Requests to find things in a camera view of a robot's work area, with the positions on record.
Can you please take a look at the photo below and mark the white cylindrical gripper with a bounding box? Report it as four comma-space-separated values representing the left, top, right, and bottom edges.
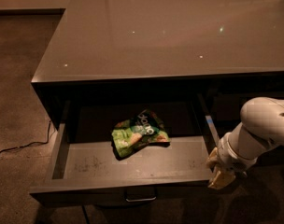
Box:
206, 133, 257, 189

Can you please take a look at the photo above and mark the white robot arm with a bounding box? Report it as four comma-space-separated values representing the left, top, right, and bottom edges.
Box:
206, 97, 284, 189

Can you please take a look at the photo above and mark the dark grey drawer cabinet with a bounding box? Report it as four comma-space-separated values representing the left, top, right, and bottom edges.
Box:
32, 0, 284, 125

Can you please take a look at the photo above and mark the green snack bag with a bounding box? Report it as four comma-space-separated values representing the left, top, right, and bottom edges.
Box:
111, 109, 170, 159

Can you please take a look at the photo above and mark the thick black floor cable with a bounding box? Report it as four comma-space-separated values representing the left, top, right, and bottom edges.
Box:
81, 204, 91, 224

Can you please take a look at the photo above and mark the thin black floor cable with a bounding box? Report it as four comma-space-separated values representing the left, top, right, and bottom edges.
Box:
0, 120, 52, 161

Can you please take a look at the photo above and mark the dark wall baseboard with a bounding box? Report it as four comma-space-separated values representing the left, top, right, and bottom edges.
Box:
0, 8, 65, 16

